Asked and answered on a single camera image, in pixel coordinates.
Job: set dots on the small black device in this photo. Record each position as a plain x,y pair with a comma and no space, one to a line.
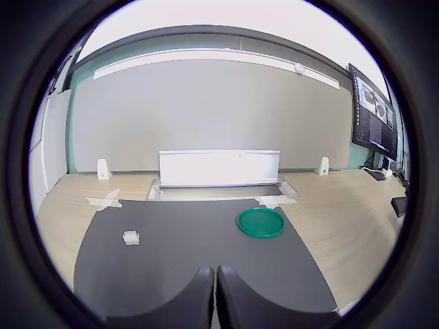
399,207

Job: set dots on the small white plastic terminal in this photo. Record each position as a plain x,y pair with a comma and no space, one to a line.
131,238

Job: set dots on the cross-shaped white tape piece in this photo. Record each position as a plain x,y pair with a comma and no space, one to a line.
108,204

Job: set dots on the round white sensor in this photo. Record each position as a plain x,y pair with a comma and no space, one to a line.
299,68

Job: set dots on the long white rail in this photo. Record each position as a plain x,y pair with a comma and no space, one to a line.
212,56

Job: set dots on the white partition panel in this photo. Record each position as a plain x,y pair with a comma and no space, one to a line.
56,137
37,161

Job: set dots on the round green lid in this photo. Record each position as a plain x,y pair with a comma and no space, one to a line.
260,222

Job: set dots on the black computer monitor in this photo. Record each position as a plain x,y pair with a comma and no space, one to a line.
375,116

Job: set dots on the grey partition panel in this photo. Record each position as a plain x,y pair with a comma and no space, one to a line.
205,113

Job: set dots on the dark grey mat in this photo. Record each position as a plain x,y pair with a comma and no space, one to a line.
188,236

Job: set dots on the small white bracket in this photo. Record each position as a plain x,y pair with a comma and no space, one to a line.
103,169
323,167

